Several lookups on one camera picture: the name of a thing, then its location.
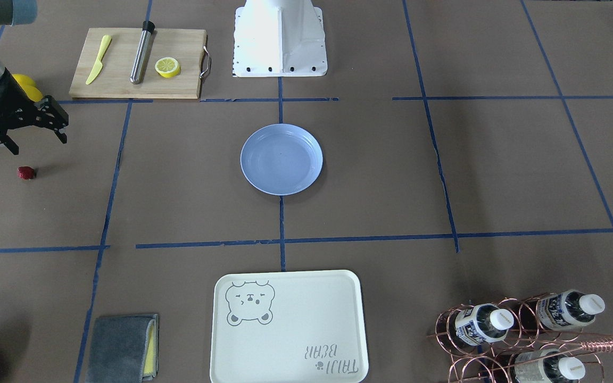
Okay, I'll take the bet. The blue round plate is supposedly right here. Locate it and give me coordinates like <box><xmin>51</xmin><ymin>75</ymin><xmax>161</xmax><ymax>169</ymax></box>
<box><xmin>240</xmin><ymin>123</ymin><xmax>324</xmax><ymax>196</ymax></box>

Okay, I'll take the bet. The yellow lemon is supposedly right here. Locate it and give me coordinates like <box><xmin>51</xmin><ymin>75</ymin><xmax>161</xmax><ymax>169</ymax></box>
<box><xmin>12</xmin><ymin>73</ymin><xmax>44</xmax><ymax>102</ymax></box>

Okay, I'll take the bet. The yellow plastic knife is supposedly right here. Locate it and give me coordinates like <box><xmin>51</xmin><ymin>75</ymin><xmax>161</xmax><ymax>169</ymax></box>
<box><xmin>85</xmin><ymin>35</ymin><xmax>112</xmax><ymax>85</ymax></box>

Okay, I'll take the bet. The steel rod black tip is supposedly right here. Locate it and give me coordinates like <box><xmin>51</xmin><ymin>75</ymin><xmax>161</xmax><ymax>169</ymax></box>
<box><xmin>129</xmin><ymin>20</ymin><xmax>155</xmax><ymax>85</ymax></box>

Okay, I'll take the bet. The lemon half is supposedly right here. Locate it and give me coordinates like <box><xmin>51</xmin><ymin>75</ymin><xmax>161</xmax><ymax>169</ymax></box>
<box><xmin>155</xmin><ymin>57</ymin><xmax>181</xmax><ymax>78</ymax></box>

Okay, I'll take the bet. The wooden cutting board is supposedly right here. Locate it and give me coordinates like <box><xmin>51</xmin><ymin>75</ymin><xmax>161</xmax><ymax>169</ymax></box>
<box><xmin>69</xmin><ymin>28</ymin><xmax>212</xmax><ymax>100</ymax></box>

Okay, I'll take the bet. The grey folded cloth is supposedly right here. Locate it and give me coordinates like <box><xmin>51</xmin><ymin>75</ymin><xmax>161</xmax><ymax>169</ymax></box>
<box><xmin>85</xmin><ymin>313</ymin><xmax>160</xmax><ymax>382</ymax></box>

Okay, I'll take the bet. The cream bear tray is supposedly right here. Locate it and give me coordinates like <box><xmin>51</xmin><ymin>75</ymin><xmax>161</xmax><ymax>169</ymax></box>
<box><xmin>210</xmin><ymin>270</ymin><xmax>369</xmax><ymax>382</ymax></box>

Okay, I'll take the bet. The tea bottle white cap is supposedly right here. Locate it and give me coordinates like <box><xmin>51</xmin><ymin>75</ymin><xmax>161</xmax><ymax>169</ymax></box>
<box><xmin>448</xmin><ymin>303</ymin><xmax>515</xmax><ymax>346</ymax></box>
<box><xmin>509</xmin><ymin>348</ymin><xmax>586</xmax><ymax>382</ymax></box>
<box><xmin>535</xmin><ymin>289</ymin><xmax>606</xmax><ymax>331</ymax></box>

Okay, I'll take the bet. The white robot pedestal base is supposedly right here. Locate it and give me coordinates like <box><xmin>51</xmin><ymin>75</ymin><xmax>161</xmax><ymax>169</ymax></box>
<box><xmin>232</xmin><ymin>1</ymin><xmax>328</xmax><ymax>78</ymax></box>

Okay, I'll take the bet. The copper wire bottle rack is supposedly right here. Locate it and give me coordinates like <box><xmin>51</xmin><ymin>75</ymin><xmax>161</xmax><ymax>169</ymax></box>
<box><xmin>426</xmin><ymin>304</ymin><xmax>613</xmax><ymax>382</ymax></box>

